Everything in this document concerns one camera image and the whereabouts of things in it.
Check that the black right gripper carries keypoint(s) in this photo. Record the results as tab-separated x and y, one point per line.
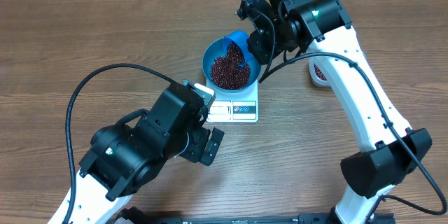
261	44

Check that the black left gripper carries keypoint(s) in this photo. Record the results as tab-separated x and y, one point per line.
200	137

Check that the blue measuring scoop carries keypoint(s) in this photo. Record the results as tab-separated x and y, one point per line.
239	38

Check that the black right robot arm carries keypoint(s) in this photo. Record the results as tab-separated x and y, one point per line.
321	31

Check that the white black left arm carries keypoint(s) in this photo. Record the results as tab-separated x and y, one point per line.
127	155

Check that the red beans in bowl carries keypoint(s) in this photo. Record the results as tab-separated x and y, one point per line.
227	72

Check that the blue bowl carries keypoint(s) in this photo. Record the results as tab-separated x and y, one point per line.
216	50

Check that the white kitchen scale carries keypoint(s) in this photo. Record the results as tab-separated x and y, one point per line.
234	107

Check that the clear plastic container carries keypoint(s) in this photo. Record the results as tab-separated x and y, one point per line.
317	82

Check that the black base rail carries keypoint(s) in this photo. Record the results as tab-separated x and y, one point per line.
136	216

